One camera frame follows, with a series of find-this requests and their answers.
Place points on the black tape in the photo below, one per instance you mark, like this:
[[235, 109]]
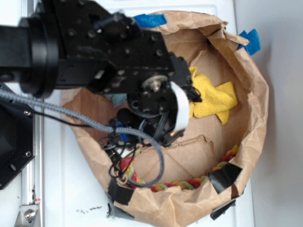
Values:
[[225, 177], [217, 212], [118, 193]]

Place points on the blue tape right strip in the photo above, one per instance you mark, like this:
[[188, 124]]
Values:
[[254, 42]]

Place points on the blue tape strip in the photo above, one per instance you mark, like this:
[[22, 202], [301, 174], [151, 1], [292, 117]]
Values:
[[254, 42], [150, 21]]

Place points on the black tape bottom right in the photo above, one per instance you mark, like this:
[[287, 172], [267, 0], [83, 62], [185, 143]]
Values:
[[217, 212]]

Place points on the brown paper bag bin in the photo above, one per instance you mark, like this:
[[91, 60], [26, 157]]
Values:
[[207, 145]]

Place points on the metal corner bracket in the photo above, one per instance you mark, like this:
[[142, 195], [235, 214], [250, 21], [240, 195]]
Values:
[[28, 216]]

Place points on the black tape lower left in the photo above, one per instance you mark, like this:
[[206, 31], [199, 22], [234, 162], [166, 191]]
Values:
[[118, 193]]

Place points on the blue tape top strip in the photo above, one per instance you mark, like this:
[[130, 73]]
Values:
[[150, 21]]

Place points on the teal microfiber cloth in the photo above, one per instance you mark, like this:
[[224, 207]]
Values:
[[117, 99]]

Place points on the yellow microfiber cloth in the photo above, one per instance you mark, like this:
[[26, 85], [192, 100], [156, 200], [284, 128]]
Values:
[[215, 100]]

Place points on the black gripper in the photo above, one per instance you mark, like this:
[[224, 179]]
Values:
[[110, 54]]

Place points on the aluminium frame rail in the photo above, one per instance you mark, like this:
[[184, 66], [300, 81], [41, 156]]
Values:
[[32, 175]]

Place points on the black tape lower right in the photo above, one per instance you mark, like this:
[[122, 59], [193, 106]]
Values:
[[225, 177]]

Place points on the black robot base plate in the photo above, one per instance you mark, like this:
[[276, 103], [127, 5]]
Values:
[[16, 139]]

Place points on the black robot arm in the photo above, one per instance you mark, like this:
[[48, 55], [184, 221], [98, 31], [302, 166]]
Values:
[[30, 52]]

